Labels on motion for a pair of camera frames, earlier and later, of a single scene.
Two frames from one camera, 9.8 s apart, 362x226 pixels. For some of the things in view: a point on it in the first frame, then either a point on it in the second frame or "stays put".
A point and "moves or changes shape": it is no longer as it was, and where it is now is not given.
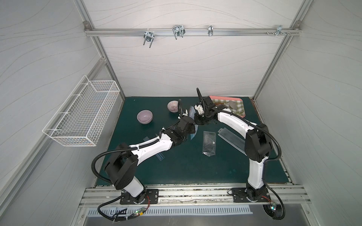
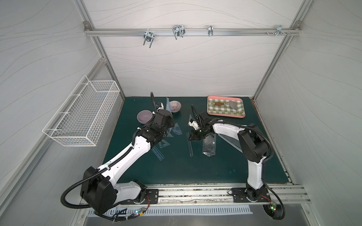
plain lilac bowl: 144,117 stays put
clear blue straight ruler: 160,156 stays put
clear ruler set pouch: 233,139 stays put
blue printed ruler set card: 191,114 moves or changes shape
